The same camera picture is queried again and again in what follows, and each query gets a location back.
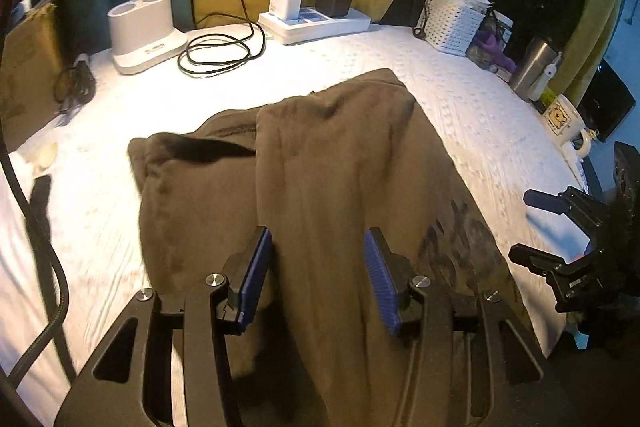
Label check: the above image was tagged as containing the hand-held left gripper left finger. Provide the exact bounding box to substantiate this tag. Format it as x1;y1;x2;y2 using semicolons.
54;226;273;427

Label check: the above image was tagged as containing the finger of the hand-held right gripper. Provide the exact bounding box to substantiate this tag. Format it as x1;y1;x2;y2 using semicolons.
522;186;608;235
507;244;598;314

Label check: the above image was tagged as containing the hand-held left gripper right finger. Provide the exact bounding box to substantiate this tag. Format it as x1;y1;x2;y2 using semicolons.
364;227;546;427

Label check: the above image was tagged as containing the brown sweatshirt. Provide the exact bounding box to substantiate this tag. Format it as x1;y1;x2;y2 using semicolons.
127;68;526;427

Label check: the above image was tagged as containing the white printed mug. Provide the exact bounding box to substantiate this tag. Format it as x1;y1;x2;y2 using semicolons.
542;93;599;158

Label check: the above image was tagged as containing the black screen device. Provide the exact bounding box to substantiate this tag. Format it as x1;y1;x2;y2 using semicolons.
577;58;637;144

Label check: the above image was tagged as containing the small white bottle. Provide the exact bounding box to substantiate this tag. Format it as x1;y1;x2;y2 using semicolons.
527;62;559;102

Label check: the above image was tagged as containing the steel tumbler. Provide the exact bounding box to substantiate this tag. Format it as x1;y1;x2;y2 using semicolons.
509;36;563;100

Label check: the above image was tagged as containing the purple cloth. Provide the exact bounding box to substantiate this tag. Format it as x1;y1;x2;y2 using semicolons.
475;29;518;76

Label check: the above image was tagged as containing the white plastic basket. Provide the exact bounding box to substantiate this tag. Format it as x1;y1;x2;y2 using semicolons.
414;0;493;56

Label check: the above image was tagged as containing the white textured tablecloth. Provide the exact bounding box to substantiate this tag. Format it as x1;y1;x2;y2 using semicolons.
0;19;591;427

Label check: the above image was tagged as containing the white power strip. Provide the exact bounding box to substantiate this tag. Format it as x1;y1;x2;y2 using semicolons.
258;7;372;46

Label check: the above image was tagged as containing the cardboard box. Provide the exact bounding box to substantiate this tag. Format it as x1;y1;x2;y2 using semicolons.
0;2;65;154

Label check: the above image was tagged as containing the thick black braided cable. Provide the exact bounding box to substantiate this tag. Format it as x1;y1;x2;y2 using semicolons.
0;117;68;388

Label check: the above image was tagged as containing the thin black coiled cable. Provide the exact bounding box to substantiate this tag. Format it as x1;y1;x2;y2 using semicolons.
177;0;292;79

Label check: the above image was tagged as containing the bundled black cable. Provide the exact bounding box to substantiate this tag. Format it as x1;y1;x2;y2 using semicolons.
54;54;99;114

